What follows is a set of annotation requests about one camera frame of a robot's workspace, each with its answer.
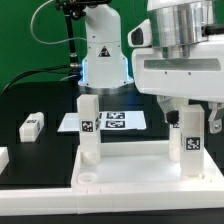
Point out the white desk top tray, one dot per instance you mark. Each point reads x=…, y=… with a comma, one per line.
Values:
x=142, y=164

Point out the fiducial marker sheet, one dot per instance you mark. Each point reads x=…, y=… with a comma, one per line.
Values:
x=109, y=120

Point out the white block left edge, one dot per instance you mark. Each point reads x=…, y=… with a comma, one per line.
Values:
x=4, y=158

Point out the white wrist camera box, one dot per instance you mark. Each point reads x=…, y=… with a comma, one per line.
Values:
x=141, y=36

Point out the white L-shaped fence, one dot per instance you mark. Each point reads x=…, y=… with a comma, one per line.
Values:
x=101, y=199

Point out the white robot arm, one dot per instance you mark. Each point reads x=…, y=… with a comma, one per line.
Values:
x=178, y=55

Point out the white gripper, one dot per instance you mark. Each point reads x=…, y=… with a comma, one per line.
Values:
x=199, y=77

